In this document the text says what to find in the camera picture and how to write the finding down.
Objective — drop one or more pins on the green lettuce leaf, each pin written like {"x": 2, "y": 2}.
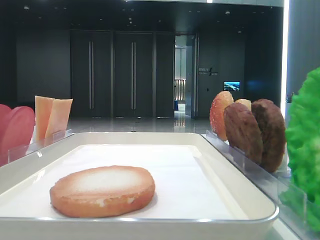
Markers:
{"x": 303, "y": 147}

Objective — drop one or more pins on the upright sugared bread slice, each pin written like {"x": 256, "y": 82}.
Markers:
{"x": 216, "y": 114}

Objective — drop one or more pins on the front brown meat patty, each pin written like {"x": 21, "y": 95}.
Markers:
{"x": 242, "y": 131}

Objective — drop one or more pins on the brown meat patty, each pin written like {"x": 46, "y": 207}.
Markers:
{"x": 272, "y": 126}
{"x": 242, "y": 131}

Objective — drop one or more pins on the rear pale bread slice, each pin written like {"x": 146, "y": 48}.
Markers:
{"x": 245, "y": 102}

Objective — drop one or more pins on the round bread slice on tray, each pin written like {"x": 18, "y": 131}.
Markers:
{"x": 101, "y": 192}

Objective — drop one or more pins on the right orange cheese slice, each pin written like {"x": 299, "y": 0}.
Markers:
{"x": 59, "y": 116}

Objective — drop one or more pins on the orange cheese slice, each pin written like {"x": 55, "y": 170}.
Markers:
{"x": 43, "y": 108}
{"x": 59, "y": 116}

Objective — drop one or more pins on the rear brown meat patty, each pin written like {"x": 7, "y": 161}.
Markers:
{"x": 272, "y": 126}

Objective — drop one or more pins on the left orange cheese slice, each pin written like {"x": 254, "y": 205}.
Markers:
{"x": 43, "y": 108}

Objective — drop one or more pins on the front red tomato slice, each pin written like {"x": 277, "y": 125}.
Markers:
{"x": 19, "y": 132}

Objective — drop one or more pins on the red tomato slice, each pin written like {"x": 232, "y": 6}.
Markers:
{"x": 19, "y": 132}
{"x": 5, "y": 117}

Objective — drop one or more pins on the rear red tomato slice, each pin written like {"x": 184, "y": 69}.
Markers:
{"x": 5, "y": 117}

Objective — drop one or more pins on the right dark door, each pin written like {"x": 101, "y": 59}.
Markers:
{"x": 133, "y": 72}

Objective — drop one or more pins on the white rectangular tray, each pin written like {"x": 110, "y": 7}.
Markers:
{"x": 199, "y": 194}

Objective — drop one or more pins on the left dark double door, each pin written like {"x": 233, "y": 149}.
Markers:
{"x": 90, "y": 73}

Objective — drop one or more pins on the left clear acrylic holder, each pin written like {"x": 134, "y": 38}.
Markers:
{"x": 21, "y": 151}

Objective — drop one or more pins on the clear acrylic holder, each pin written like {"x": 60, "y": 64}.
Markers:
{"x": 21, "y": 151}
{"x": 298, "y": 218}

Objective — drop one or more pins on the right clear acrylic holder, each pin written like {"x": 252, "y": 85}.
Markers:
{"x": 298, "y": 218}

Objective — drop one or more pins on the small wall display screen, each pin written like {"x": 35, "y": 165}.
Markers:
{"x": 231, "y": 86}

